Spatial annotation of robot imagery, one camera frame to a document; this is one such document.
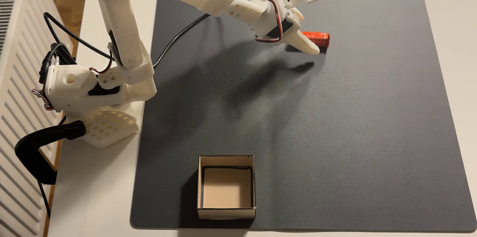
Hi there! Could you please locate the red cylindrical battery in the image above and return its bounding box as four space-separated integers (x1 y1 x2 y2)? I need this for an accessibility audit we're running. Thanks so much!
301 31 331 48

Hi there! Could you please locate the small open cardboard box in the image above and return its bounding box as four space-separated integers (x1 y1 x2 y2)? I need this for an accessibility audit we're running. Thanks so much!
197 155 256 220

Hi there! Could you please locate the dark grey textured mat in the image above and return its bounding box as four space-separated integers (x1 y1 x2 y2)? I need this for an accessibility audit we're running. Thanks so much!
130 0 477 233

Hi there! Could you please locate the white slatted radiator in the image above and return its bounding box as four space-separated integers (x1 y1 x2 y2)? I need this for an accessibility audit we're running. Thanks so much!
0 0 74 237

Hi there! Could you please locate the black table clamp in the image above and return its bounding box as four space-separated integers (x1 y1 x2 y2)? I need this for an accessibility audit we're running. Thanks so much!
15 121 86 185

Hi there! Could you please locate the red black servo wire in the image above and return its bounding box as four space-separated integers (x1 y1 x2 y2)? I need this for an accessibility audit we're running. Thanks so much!
238 0 284 44

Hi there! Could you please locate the black looped power cable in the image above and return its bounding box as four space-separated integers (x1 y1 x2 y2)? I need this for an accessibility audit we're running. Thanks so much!
43 12 114 60

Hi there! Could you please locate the thin black hanging cable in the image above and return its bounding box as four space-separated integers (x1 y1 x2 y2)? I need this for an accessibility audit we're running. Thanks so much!
37 180 51 219

